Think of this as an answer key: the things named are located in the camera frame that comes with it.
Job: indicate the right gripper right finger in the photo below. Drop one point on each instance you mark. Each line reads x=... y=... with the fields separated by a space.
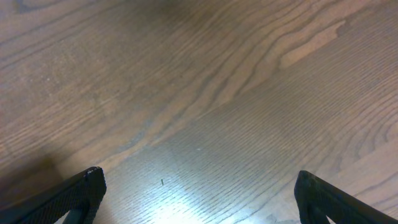
x=321 y=203

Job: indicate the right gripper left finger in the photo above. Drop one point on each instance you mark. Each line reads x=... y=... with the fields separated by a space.
x=77 y=199

